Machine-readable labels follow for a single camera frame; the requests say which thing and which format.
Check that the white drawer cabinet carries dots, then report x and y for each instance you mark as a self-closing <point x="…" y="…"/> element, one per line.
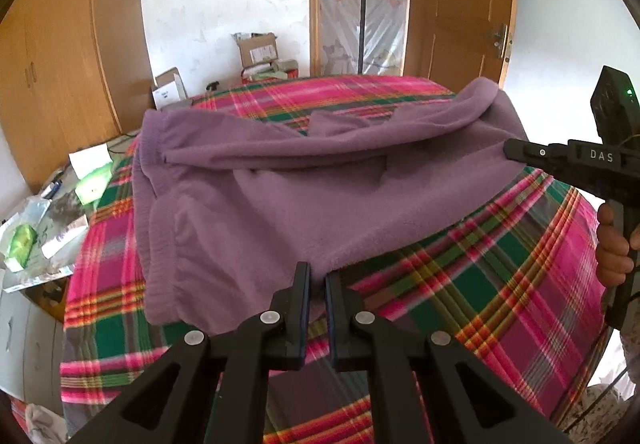
<point x="30" y="344"/>

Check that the glass topped bedside table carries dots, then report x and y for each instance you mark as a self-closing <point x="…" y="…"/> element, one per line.
<point x="60" y="211"/>

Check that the green tissue pack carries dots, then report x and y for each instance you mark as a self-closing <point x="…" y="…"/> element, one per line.
<point x="21" y="246"/>
<point x="92" y="186"/>

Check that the flat box under cardboard box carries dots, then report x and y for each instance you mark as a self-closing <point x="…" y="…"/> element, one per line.
<point x="272" y="71"/>

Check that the wooden wardrobe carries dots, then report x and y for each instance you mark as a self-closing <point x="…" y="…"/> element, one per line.
<point x="60" y="49"/>

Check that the clear plastic door curtain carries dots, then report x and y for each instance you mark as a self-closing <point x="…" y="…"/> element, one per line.
<point x="385" y="14"/>

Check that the pink green plaid blanket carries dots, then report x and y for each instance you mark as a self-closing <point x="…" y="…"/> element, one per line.
<point x="500" y="284"/>

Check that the floral white quilt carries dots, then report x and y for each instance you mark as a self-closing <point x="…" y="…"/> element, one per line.
<point x="47" y="424"/>

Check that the purple fleece pants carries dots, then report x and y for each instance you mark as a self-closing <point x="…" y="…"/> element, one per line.
<point x="300" y="204"/>

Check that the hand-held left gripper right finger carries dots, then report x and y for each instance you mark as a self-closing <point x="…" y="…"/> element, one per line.
<point x="330" y="304"/>

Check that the person's right hand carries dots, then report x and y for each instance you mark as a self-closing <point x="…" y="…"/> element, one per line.
<point x="611" y="259"/>

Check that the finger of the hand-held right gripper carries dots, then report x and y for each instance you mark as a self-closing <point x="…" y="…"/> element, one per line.
<point x="530" y="151"/>

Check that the white cardboard box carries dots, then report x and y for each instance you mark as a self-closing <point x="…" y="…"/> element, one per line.
<point x="167" y="91"/>

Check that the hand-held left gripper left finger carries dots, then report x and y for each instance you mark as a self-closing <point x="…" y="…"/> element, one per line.
<point x="303" y="296"/>

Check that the blue mask packet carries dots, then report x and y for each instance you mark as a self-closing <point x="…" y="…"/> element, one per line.
<point x="30" y="214"/>

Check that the brown cardboard box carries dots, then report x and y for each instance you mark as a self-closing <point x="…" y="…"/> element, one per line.
<point x="257" y="49"/>

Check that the white tissue box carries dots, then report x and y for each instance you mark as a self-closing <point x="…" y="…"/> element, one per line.
<point x="90" y="158"/>

